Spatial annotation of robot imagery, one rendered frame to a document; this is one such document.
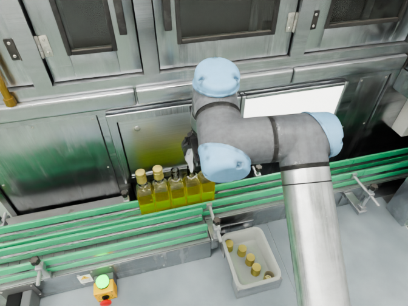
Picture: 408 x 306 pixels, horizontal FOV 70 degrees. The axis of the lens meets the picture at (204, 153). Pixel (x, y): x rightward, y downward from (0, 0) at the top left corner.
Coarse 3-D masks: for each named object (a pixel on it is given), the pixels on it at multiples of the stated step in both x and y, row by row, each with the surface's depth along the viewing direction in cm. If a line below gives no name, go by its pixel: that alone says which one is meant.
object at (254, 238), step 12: (252, 228) 120; (240, 240) 122; (252, 240) 123; (264, 240) 116; (228, 252) 112; (252, 252) 120; (264, 252) 117; (240, 264) 116; (264, 264) 116; (276, 264) 109; (240, 276) 112; (252, 276) 112; (276, 276) 105
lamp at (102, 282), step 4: (100, 276) 104; (104, 276) 104; (96, 280) 104; (100, 280) 103; (104, 280) 103; (108, 280) 104; (100, 284) 102; (104, 284) 103; (108, 284) 104; (100, 288) 103; (104, 288) 104
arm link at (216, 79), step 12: (204, 60) 47; (216, 60) 47; (228, 60) 47; (204, 72) 45; (216, 72) 46; (228, 72) 46; (192, 84) 48; (204, 84) 45; (216, 84) 44; (228, 84) 45; (192, 96) 51; (204, 96) 46; (216, 96) 45; (228, 96) 46; (192, 108) 53
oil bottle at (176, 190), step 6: (168, 180) 107; (180, 180) 105; (168, 186) 109; (174, 186) 104; (180, 186) 105; (174, 192) 106; (180, 192) 107; (174, 198) 108; (180, 198) 109; (174, 204) 111; (180, 204) 112
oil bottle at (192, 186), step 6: (186, 174) 108; (186, 180) 106; (192, 180) 106; (198, 180) 106; (186, 186) 106; (192, 186) 107; (198, 186) 107; (186, 192) 108; (192, 192) 109; (198, 192) 110; (186, 198) 111; (192, 198) 111; (198, 198) 112; (186, 204) 114; (192, 204) 114
